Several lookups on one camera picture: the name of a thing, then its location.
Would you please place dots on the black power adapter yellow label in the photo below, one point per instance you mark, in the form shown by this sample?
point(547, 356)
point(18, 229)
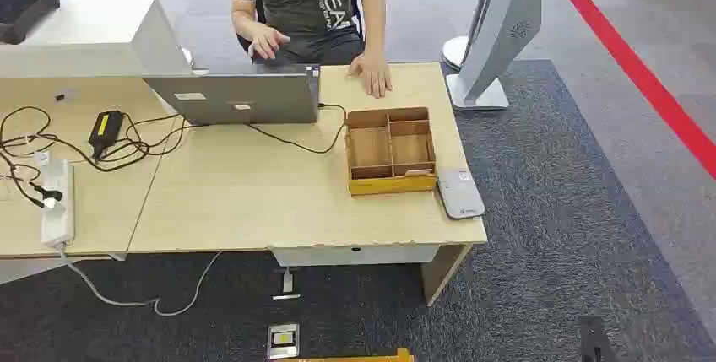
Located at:
point(105, 130)

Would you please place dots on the card with yellow centre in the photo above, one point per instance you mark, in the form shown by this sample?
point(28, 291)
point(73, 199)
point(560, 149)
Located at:
point(283, 340)

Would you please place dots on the black robot foot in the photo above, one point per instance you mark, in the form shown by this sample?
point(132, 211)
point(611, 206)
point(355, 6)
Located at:
point(594, 343)

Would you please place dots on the white power strip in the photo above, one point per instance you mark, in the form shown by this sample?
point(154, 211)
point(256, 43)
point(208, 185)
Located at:
point(58, 203)

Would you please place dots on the red floor tape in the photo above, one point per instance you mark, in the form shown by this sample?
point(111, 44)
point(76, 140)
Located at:
point(637, 66)

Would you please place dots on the grey card reader device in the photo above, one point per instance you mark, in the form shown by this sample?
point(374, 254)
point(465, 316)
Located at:
point(460, 193)

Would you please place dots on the wooden compartment box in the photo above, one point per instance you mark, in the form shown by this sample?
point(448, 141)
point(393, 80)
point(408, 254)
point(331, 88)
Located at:
point(390, 150)

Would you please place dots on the grey metal bracket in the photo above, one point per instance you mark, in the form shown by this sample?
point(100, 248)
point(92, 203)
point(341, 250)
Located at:
point(286, 285)

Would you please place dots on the black plug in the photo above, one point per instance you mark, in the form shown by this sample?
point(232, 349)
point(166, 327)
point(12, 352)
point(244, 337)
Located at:
point(43, 192)

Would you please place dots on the white desk partition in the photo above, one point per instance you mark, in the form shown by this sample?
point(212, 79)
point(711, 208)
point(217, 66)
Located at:
point(84, 35)

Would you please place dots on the white desk drawer unit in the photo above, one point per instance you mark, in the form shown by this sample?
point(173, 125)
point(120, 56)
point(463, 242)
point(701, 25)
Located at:
point(358, 255)

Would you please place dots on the person's hand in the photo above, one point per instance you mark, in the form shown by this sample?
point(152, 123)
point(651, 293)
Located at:
point(264, 41)
point(373, 74)

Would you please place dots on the person's left hand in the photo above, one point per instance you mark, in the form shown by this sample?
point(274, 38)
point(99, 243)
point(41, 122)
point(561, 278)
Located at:
point(373, 74)

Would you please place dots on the yellow wooden piece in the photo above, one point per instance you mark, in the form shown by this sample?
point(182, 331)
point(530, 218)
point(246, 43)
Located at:
point(363, 358)

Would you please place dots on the person's right hand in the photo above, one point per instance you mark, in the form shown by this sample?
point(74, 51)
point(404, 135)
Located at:
point(264, 41)

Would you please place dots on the grey laptop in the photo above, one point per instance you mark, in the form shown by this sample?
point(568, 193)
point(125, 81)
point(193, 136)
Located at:
point(240, 97)

